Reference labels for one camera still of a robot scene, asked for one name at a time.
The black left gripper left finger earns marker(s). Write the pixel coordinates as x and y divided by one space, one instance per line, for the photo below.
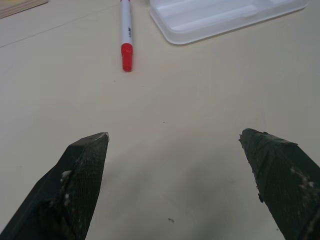
75 190

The red capped white marker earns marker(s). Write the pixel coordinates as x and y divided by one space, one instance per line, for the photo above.
126 37

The white plastic tray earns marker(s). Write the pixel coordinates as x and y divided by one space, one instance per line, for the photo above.
220 17

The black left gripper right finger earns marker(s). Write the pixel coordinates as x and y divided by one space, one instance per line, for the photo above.
282 180

